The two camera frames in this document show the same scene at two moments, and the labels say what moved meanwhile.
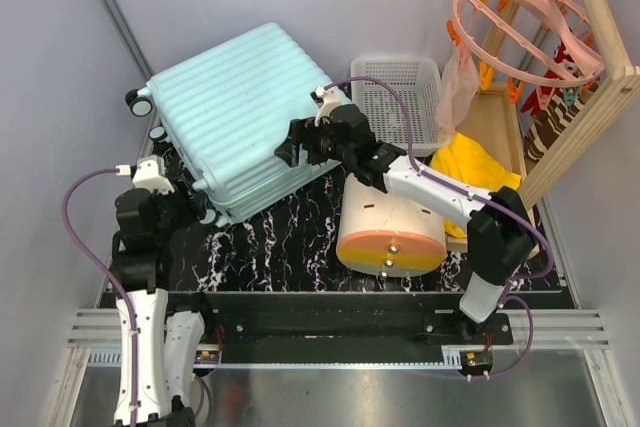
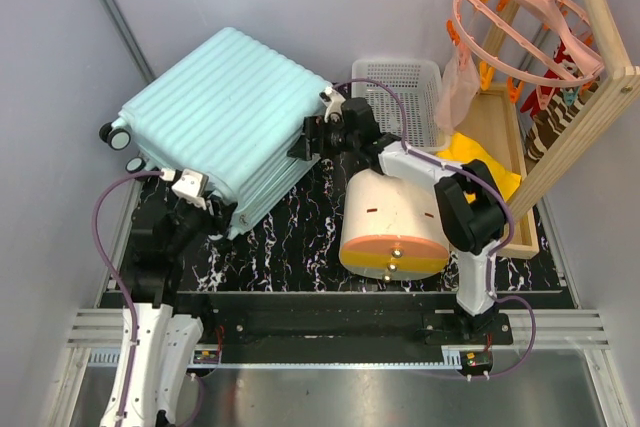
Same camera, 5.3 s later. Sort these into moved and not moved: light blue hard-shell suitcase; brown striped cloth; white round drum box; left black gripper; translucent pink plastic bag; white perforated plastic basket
Moved: light blue hard-shell suitcase; left black gripper
Not moved: white round drum box; white perforated plastic basket; translucent pink plastic bag; brown striped cloth
